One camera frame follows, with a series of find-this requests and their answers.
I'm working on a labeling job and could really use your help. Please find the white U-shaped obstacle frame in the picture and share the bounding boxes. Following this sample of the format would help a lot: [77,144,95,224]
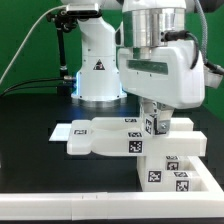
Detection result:
[0,156,224,221]

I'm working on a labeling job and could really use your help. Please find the black cables on table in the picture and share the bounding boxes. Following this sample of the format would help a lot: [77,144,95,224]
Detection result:
[0,78,76,100]

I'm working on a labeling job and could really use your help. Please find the grey camera on stand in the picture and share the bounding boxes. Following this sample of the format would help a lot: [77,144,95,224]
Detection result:
[66,3,100,17]

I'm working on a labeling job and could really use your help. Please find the white camera cable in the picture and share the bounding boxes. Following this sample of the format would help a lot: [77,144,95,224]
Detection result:
[0,5,67,87]

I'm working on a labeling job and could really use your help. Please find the white base tag plate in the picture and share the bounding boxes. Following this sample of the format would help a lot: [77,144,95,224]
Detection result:
[49,123,71,142]

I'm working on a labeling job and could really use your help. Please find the white chair back frame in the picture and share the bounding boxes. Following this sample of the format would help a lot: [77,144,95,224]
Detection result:
[67,117,207,156]

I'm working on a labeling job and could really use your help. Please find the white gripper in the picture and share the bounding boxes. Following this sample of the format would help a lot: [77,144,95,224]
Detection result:
[118,40,205,134]

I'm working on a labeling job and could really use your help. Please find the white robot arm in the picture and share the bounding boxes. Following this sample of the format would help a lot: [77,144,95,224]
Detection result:
[61,0,224,134]

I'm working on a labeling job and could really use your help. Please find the black camera stand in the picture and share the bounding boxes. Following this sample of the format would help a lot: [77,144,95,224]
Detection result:
[46,9,78,96]

